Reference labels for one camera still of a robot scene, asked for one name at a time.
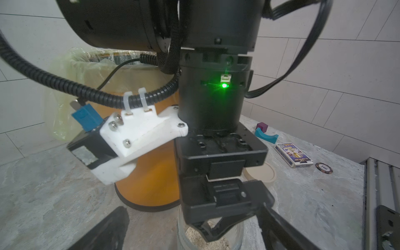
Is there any teal arch block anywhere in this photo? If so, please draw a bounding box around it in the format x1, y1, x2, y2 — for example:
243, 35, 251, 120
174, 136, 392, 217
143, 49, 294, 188
255, 128, 279, 144

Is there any cream jar lid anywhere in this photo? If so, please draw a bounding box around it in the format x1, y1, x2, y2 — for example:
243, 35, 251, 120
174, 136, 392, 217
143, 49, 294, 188
243, 162, 277, 187

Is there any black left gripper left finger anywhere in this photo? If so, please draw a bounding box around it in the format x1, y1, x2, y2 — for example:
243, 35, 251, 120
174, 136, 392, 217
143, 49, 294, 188
68, 206, 130, 250

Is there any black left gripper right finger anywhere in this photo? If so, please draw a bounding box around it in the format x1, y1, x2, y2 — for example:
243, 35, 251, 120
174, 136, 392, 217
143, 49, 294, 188
257, 203, 319, 250

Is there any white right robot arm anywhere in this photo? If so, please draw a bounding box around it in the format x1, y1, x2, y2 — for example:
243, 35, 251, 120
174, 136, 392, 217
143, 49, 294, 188
1, 1, 312, 246

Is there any ribbed glass oatmeal jar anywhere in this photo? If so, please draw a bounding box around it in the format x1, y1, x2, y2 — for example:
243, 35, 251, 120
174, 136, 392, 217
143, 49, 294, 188
177, 206, 244, 250

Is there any poker chip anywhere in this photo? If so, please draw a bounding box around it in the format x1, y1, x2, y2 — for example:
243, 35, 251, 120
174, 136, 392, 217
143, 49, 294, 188
315, 162, 333, 174

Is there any orange trash bin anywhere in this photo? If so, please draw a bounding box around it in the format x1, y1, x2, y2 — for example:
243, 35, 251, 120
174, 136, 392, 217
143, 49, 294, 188
103, 64, 180, 212

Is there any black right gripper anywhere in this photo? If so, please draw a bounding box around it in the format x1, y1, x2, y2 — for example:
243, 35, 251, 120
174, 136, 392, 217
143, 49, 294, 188
174, 124, 275, 243

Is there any green plastic bin liner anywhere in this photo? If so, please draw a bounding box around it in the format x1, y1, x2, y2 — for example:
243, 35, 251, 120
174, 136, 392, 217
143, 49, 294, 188
43, 46, 176, 143

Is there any purple block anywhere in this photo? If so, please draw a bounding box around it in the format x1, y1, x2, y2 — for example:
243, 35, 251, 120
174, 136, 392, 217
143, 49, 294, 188
256, 122, 268, 133

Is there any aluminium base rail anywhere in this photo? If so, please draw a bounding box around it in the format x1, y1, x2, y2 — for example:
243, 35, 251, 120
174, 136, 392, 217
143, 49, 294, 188
363, 158, 400, 250

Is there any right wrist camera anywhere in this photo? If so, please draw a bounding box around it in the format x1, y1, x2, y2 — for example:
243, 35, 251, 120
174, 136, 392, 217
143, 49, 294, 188
67, 105, 189, 185

